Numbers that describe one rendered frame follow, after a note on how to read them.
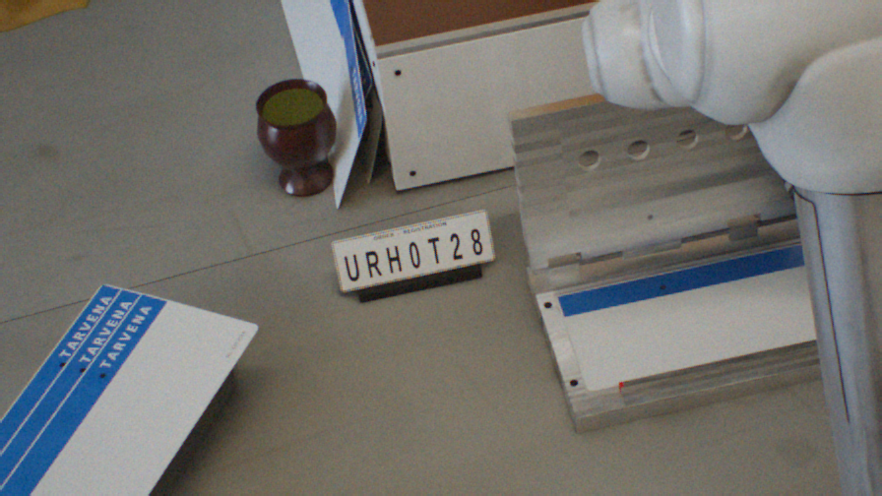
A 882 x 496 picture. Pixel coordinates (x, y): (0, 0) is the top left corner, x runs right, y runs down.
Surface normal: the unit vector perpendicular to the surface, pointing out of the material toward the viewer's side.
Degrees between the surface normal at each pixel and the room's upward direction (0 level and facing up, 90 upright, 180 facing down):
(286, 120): 0
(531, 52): 90
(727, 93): 94
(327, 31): 63
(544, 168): 79
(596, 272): 0
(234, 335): 0
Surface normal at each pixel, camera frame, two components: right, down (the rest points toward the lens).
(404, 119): 0.20, 0.69
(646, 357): -0.10, -0.70
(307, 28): -0.90, -0.11
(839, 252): -0.66, 0.41
